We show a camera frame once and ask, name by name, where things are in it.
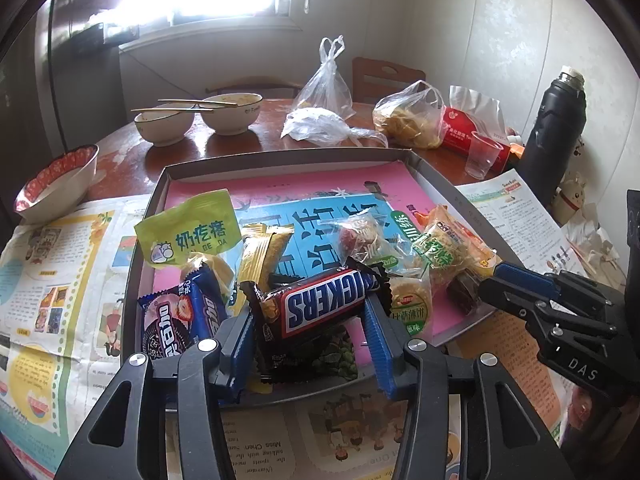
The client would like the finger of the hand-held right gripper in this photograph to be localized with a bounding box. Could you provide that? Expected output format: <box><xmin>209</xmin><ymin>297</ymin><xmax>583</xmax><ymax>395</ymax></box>
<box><xmin>492</xmin><ymin>261</ymin><xmax>615</xmax><ymax>307</ymax></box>
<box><xmin>477</xmin><ymin>276</ymin><xmax>618</xmax><ymax>341</ymax></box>

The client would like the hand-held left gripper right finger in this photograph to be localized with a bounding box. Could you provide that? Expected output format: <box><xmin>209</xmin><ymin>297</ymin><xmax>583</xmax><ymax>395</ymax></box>
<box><xmin>361</xmin><ymin>302</ymin><xmax>576</xmax><ymax>480</ymax></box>

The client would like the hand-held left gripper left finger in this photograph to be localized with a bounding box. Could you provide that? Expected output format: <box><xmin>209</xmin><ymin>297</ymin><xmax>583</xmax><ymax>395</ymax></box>
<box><xmin>55</xmin><ymin>305</ymin><xmax>258</xmax><ymax>480</ymax></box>

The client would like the green pea snack packet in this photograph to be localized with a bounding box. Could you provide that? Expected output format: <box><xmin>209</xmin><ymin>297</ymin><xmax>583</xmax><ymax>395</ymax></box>
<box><xmin>257</xmin><ymin>332</ymin><xmax>358</xmax><ymax>386</ymax></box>

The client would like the dark brown snack piece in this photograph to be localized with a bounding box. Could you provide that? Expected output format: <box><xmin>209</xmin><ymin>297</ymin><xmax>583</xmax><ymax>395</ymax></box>
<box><xmin>446</xmin><ymin>270</ymin><xmax>483</xmax><ymax>316</ymax></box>

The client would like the round yellow pastry packet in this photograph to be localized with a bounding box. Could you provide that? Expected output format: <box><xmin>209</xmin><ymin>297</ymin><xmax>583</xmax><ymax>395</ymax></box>
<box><xmin>387</xmin><ymin>275</ymin><xmax>436</xmax><ymax>338</ymax></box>

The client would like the blue cookie packet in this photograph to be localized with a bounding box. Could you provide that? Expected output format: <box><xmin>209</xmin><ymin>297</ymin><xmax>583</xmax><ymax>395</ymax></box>
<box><xmin>137</xmin><ymin>265</ymin><xmax>231</xmax><ymax>361</ymax></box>

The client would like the brown chocolate bar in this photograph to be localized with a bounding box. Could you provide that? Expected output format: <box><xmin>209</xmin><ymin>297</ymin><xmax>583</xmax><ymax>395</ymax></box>
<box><xmin>240</xmin><ymin>257</ymin><xmax>393</xmax><ymax>383</ymax></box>

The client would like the orange cracker packet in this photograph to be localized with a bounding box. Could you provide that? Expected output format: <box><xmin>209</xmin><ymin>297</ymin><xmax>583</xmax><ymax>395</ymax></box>
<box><xmin>425</xmin><ymin>205</ymin><xmax>501</xmax><ymax>281</ymax></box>

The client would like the gold snack bar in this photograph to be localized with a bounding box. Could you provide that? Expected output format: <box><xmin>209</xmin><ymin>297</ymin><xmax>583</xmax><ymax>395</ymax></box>
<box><xmin>227</xmin><ymin>224</ymin><xmax>296</xmax><ymax>311</ymax></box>

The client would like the clear packet with green print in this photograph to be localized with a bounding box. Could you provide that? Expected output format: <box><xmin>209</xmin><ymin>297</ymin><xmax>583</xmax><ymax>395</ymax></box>
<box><xmin>385</xmin><ymin>210</ymin><xmax>446</xmax><ymax>286</ymax></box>

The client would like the clear packet with red candy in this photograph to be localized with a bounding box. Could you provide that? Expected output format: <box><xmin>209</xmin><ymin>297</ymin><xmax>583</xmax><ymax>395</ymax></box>
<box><xmin>320</xmin><ymin>212</ymin><xmax>391</xmax><ymax>271</ymax></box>

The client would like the light green candy packet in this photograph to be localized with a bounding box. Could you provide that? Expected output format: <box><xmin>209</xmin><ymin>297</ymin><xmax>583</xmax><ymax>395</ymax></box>
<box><xmin>134</xmin><ymin>189</ymin><xmax>241</xmax><ymax>306</ymax></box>

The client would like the grey shallow cardboard box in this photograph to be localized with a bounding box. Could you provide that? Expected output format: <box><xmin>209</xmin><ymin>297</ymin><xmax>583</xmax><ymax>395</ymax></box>
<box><xmin>120</xmin><ymin>147</ymin><xmax>503</xmax><ymax>413</ymax></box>

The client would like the person's right hand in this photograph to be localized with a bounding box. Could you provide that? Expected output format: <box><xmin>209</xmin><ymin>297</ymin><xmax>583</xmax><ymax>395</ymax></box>
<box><xmin>567</xmin><ymin>385</ymin><xmax>616</xmax><ymax>436</ymax></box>

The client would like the small white newspaper page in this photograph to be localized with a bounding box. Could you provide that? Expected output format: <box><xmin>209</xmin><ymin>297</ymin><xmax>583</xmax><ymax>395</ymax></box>
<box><xmin>455</xmin><ymin>175</ymin><xmax>571</xmax><ymax>281</ymax></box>

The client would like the white paper clutter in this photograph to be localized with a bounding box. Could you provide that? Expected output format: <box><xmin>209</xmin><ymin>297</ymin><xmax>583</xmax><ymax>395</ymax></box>
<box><xmin>562</xmin><ymin>215</ymin><xmax>626</xmax><ymax>281</ymax></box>

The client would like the clear plastic cup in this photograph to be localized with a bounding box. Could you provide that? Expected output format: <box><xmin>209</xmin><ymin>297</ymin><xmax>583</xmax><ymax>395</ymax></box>
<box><xmin>464</xmin><ymin>131</ymin><xmax>505</xmax><ymax>180</ymax></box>

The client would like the black thermos bottle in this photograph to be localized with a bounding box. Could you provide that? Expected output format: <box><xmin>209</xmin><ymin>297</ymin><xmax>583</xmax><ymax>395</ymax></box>
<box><xmin>517</xmin><ymin>65</ymin><xmax>587</xmax><ymax>196</ymax></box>

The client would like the red tissue pack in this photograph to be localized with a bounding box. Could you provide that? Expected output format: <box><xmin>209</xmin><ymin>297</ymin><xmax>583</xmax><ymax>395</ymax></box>
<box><xmin>440</xmin><ymin>85</ymin><xmax>523</xmax><ymax>173</ymax></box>

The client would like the pink and blue book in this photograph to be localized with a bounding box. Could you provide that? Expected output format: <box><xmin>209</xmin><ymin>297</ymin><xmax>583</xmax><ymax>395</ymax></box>
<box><xmin>150</xmin><ymin>170</ymin><xmax>493</xmax><ymax>348</ymax></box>

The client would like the plastic bag of yellow food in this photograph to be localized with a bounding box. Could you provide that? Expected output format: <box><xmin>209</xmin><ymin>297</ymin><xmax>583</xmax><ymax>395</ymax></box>
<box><xmin>372</xmin><ymin>80</ymin><xmax>447</xmax><ymax>150</ymax></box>

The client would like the large colourful newspaper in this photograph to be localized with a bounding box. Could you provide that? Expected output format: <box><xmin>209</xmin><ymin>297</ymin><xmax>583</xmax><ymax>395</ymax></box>
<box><xmin>0</xmin><ymin>197</ymin><xmax>563</xmax><ymax>480</ymax></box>

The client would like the white crumpled plastic bag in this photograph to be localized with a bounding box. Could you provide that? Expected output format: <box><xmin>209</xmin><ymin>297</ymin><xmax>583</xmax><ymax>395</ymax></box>
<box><xmin>280</xmin><ymin>107</ymin><xmax>390</xmax><ymax>150</ymax></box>

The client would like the white ceramic bowl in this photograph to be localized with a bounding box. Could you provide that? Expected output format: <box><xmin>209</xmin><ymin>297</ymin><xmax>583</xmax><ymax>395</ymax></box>
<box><xmin>134</xmin><ymin>109</ymin><xmax>196</xmax><ymax>148</ymax></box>
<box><xmin>201</xmin><ymin>92</ymin><xmax>263</xmax><ymax>136</ymax></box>

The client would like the red patterned bowl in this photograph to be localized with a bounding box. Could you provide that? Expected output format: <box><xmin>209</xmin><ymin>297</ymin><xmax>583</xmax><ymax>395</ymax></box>
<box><xmin>14</xmin><ymin>144</ymin><xmax>100</xmax><ymax>226</ymax></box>

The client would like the wooden chair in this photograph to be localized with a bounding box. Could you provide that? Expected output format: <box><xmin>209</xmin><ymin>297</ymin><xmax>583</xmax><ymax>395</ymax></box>
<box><xmin>351</xmin><ymin>56</ymin><xmax>427</xmax><ymax>103</ymax></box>

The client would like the clear plastic bag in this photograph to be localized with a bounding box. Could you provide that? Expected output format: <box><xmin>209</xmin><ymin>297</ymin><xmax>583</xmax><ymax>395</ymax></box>
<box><xmin>292</xmin><ymin>35</ymin><xmax>357</xmax><ymax>121</ymax></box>

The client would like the dark tall cabinet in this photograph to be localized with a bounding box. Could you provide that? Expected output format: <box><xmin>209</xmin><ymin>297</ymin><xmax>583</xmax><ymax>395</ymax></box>
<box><xmin>0</xmin><ymin>0</ymin><xmax>126</xmax><ymax>171</ymax></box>

